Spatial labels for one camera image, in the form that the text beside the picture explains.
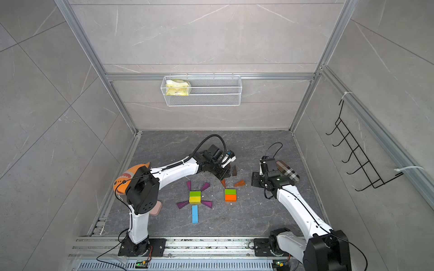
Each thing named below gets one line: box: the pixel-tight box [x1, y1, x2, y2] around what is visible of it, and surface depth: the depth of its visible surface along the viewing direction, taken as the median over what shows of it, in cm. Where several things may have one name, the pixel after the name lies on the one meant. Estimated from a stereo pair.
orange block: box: [224, 194, 237, 203], surface depth 88 cm
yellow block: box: [188, 196, 202, 205], surface depth 88 cm
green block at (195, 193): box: [189, 190, 202, 197], surface depth 90 cm
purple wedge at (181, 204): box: [176, 200, 190, 210], surface depth 87 cm
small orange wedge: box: [233, 179, 246, 187], surface depth 95 cm
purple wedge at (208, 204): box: [201, 200, 213, 209], surface depth 87 cm
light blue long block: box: [191, 204, 199, 225], surface depth 83 cm
